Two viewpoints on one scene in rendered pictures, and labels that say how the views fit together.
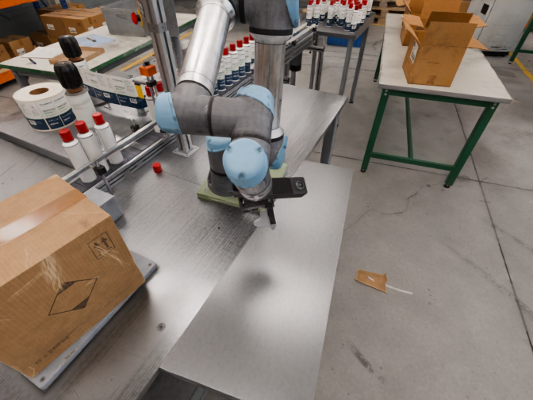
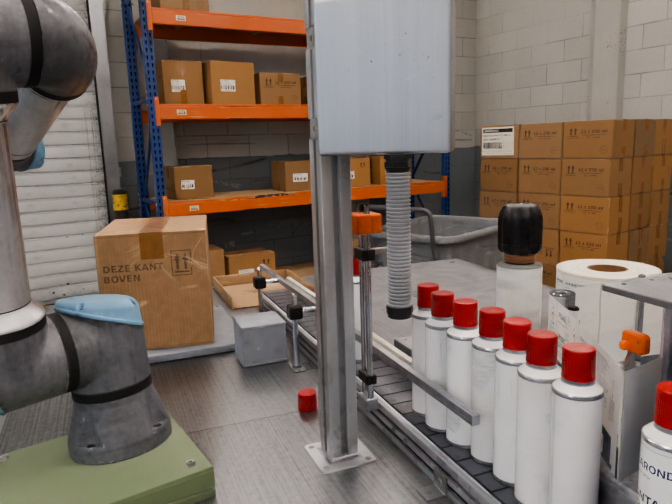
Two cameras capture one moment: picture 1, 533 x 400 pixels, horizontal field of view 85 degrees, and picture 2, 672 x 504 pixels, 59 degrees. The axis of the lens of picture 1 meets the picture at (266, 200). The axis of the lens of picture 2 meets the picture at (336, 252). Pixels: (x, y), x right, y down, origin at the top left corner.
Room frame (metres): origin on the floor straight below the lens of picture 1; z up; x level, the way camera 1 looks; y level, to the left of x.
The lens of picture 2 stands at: (1.68, -0.26, 1.30)
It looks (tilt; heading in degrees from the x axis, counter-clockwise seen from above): 10 degrees down; 132
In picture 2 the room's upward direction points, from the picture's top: 2 degrees counter-clockwise
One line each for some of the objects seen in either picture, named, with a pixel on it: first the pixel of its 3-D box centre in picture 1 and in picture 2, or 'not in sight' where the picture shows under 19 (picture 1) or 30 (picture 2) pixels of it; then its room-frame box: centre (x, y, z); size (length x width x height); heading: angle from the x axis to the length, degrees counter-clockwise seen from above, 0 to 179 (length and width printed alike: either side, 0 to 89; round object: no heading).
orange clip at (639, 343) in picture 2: not in sight; (632, 342); (1.51, 0.39, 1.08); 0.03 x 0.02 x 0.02; 153
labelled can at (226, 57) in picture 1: (227, 67); not in sight; (1.70, 0.22, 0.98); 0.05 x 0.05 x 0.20
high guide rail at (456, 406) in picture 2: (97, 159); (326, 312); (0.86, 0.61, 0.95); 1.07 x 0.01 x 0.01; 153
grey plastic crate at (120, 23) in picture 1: (141, 15); not in sight; (3.31, 1.23, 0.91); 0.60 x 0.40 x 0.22; 166
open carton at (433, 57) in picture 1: (437, 48); not in sight; (2.11, -1.14, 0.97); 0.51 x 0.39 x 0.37; 78
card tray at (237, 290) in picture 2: not in sight; (261, 287); (0.25, 0.96, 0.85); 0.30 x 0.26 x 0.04; 153
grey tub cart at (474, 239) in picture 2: not in sight; (438, 277); (-0.21, 2.75, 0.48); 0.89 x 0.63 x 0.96; 91
